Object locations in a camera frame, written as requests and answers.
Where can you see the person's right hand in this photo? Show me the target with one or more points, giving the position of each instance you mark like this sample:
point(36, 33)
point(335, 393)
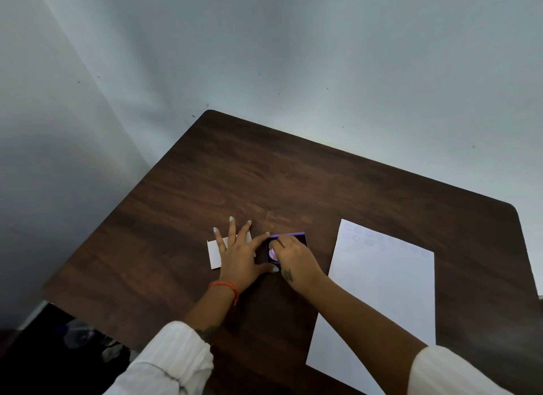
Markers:
point(297, 263)

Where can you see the person's left hand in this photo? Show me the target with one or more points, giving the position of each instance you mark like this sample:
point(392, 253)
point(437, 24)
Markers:
point(238, 261)

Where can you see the person's left thumb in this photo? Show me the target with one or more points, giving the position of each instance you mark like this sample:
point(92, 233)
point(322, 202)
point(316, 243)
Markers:
point(268, 268)

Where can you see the person's left middle finger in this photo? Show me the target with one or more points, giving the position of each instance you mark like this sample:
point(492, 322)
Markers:
point(243, 232)

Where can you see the person's right thumb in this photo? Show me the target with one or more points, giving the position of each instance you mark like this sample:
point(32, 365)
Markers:
point(275, 246)

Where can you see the person's left little finger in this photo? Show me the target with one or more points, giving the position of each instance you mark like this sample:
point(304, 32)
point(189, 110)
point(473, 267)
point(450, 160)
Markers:
point(219, 240)

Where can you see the small white paper card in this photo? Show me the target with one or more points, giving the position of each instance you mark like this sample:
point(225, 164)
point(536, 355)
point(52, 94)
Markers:
point(214, 254)

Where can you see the purple ink pad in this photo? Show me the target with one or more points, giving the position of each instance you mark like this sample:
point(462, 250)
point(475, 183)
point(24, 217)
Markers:
point(300, 237)

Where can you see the person's left forearm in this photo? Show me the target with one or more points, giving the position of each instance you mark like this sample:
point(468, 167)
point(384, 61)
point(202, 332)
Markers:
point(186, 335)

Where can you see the person's right forearm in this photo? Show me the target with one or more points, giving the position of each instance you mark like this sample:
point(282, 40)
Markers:
point(365, 327)

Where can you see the large white paper sheet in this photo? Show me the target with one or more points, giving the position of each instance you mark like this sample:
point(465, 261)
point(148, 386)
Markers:
point(381, 288)

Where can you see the crumpled pale plastic wrapper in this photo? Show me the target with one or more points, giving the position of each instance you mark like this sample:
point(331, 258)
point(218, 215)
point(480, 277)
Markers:
point(112, 351)

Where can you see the clear plastic bottle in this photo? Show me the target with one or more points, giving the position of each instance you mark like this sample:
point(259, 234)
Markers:
point(79, 333)

